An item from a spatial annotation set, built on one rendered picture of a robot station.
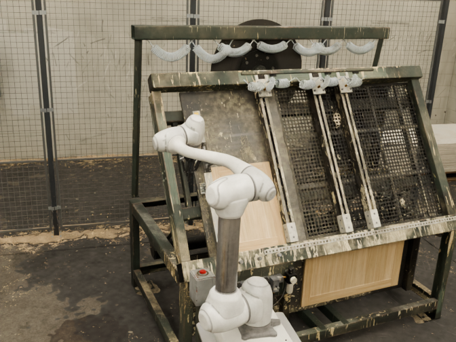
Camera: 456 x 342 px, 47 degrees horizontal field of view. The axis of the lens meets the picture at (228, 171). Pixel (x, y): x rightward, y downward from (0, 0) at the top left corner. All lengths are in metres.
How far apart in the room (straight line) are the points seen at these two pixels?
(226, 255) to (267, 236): 1.13
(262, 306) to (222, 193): 0.66
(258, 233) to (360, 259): 1.04
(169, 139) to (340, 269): 1.97
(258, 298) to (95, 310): 2.14
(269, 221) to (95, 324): 1.64
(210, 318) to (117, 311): 2.04
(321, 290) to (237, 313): 1.67
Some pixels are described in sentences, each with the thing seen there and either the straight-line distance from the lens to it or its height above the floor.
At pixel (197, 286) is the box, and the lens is 3.01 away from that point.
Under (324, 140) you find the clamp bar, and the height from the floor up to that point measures 1.47.
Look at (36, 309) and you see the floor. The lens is 4.59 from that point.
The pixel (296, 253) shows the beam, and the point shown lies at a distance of 3.51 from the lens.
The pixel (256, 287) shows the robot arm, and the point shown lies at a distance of 2.58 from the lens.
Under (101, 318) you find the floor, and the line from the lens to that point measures 4.38.
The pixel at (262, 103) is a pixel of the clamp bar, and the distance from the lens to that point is 3.65.
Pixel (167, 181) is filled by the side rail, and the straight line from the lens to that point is 3.28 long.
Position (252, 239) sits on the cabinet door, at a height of 0.94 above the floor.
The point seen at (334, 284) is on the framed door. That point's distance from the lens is 4.15.
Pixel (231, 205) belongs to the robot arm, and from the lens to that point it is 2.24.
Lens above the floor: 2.46
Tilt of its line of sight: 19 degrees down
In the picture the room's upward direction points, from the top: 2 degrees clockwise
